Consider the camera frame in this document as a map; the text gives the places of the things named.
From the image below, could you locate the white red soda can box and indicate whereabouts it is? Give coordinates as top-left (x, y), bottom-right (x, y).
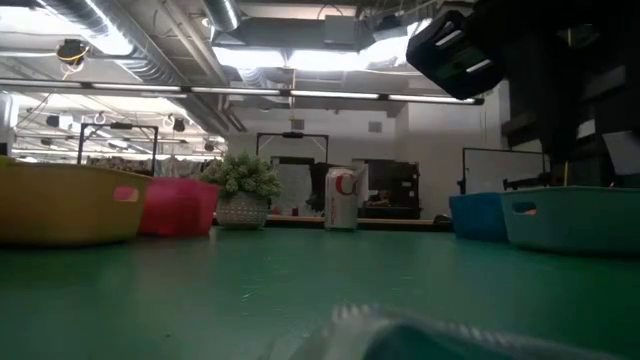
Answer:
top-left (324, 166), bottom-right (361, 231)

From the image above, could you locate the artificial green plant in pot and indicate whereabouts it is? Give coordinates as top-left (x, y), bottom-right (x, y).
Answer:
top-left (199, 151), bottom-right (284, 230)

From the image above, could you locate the hanging patterned cloth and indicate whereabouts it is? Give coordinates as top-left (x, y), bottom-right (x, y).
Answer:
top-left (84, 155), bottom-right (216, 182)

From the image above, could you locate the long ceiling light bar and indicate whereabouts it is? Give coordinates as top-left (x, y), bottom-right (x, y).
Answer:
top-left (0, 77), bottom-right (485, 106)

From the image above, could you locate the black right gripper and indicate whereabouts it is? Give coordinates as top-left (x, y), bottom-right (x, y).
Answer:
top-left (405, 0), bottom-right (640, 187)

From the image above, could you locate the black monitor box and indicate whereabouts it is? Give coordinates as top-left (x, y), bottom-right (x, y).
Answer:
top-left (359, 159), bottom-right (421, 220)

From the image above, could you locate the dark office chair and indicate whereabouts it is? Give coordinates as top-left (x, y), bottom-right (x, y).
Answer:
top-left (305, 162), bottom-right (329, 214)

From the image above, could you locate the orange plastic bin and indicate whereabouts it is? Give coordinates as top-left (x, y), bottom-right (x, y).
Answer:
top-left (0, 155), bottom-right (152, 247)

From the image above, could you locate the black metal table frame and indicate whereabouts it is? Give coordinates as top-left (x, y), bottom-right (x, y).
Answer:
top-left (264, 214), bottom-right (454, 232)

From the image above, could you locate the black metal frame stand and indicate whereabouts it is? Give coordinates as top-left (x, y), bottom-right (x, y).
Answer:
top-left (255, 131), bottom-right (330, 157)
top-left (76, 122), bottom-right (160, 177)

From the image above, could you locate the ceiling cord reel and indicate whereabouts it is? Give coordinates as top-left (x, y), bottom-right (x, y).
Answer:
top-left (54, 38), bottom-right (91, 66)

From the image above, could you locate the red plastic bin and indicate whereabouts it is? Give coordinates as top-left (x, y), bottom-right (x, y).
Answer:
top-left (138, 175), bottom-right (221, 237)

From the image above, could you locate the light teal plastic bin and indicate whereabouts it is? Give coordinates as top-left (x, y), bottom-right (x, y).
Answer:
top-left (499, 185), bottom-right (640, 259)

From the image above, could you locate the pile of candy packets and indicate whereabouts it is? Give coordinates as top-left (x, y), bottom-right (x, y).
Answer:
top-left (0, 225), bottom-right (640, 360)

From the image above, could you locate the silver ventilation duct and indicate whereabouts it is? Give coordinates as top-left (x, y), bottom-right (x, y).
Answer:
top-left (44, 0), bottom-right (249, 134)

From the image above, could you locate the teal candy in clear wrapper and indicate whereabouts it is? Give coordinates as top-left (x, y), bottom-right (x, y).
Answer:
top-left (279, 302), bottom-right (626, 360)

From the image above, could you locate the dark blue plastic bin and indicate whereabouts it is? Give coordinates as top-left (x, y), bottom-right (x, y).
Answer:
top-left (448, 192), bottom-right (509, 244)

